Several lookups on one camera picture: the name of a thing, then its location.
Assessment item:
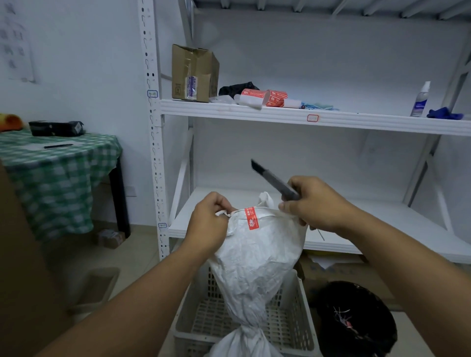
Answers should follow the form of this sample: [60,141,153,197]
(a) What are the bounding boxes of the person's left hand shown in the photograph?
[183,191,237,260]

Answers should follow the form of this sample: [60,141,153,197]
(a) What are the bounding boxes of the person's right hand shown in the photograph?
[278,175,359,236]

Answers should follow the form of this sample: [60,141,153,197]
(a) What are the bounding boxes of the grey utility knife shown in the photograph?
[251,159,301,201]

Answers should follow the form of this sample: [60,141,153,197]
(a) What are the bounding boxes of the white woven sack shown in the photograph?
[206,191,309,357]

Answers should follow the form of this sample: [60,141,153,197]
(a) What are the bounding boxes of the person's left forearm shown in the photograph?
[35,241,216,357]

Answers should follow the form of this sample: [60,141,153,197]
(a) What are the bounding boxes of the person's right forearm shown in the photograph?
[333,206,471,357]

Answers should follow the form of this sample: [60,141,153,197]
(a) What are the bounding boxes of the flattened cardboard box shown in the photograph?
[294,251,405,312]

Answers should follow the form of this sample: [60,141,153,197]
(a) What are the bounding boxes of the white metal shelving rack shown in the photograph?
[138,0,471,265]

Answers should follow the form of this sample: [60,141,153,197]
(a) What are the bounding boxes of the light blue face mask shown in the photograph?
[301,102,340,112]

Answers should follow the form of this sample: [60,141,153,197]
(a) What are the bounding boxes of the black cloth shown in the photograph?
[219,82,260,98]

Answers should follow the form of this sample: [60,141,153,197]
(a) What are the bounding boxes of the small cardboard box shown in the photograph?
[97,229,126,249]

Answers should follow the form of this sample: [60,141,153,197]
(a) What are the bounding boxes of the white plastic basket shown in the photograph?
[172,262,321,357]

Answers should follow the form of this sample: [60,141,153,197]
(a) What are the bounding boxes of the black trash bag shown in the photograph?
[316,281,398,357]

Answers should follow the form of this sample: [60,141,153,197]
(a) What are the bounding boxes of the brown cardboard box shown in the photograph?
[171,44,220,103]

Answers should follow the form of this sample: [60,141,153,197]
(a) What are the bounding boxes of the beige plastic bin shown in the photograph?
[68,267,121,324]

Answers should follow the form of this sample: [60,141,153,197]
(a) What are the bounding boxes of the white spray bottle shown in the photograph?
[410,81,431,118]

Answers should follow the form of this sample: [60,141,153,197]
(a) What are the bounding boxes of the green checkered tablecloth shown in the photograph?
[0,129,123,243]

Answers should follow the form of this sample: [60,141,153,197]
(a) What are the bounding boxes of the blue glove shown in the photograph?
[427,107,464,120]

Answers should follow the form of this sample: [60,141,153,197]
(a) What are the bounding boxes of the black box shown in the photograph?
[29,120,86,137]

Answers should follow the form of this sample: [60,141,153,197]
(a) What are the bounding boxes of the white paper sheet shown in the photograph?
[22,141,84,152]

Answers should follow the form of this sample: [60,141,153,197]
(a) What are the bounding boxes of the large brown cardboard panel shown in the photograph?
[0,162,74,357]

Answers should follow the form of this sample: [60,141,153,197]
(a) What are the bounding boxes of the orange plush toy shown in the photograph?
[0,113,24,132]

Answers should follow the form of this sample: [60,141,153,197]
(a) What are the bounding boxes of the paper wall poster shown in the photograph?
[0,0,39,84]

